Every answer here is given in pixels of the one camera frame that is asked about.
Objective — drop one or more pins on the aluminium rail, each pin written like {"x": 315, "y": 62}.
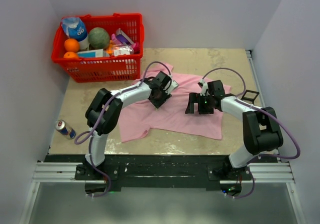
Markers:
{"x": 67, "y": 172}

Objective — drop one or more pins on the pink white snack packet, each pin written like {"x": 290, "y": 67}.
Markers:
{"x": 120, "y": 50}

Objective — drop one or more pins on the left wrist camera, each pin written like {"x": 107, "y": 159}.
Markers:
{"x": 172, "y": 86}

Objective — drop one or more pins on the orange fruit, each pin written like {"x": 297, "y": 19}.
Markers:
{"x": 71, "y": 45}
{"x": 69, "y": 55}

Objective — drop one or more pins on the black metal base frame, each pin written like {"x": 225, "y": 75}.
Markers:
{"x": 98, "y": 189}

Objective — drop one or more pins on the red plastic shopping basket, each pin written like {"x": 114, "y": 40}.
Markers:
{"x": 111, "y": 68}

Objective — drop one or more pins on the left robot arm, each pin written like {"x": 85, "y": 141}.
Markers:
{"x": 104, "y": 111}

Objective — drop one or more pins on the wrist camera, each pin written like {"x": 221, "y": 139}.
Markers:
{"x": 204, "y": 87}
{"x": 172, "y": 86}

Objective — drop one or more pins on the small black stand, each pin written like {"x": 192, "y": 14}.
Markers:
{"x": 250, "y": 96}

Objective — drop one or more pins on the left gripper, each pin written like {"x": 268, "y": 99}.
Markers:
{"x": 157, "y": 104}

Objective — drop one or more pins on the pink garment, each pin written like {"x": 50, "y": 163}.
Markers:
{"x": 137, "y": 119}

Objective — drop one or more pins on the energy drink can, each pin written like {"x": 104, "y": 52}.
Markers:
{"x": 65, "y": 129}

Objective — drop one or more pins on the green melon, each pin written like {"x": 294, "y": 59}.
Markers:
{"x": 99, "y": 38}

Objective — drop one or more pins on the orange fruit upper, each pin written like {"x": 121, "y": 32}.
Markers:
{"x": 71, "y": 45}

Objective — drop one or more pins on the blue white plastic bag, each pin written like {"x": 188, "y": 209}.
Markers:
{"x": 75, "y": 28}

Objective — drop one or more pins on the orange fruit lower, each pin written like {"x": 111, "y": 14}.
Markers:
{"x": 69, "y": 55}

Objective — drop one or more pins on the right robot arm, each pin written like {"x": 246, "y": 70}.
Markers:
{"x": 261, "y": 132}

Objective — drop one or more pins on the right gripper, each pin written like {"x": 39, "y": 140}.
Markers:
{"x": 195, "y": 98}

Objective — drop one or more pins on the white blue carton box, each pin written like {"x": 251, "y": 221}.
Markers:
{"x": 100, "y": 53}

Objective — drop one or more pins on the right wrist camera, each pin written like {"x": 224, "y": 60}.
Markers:
{"x": 204, "y": 87}

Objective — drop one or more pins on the purple white box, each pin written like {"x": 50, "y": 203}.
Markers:
{"x": 120, "y": 37}

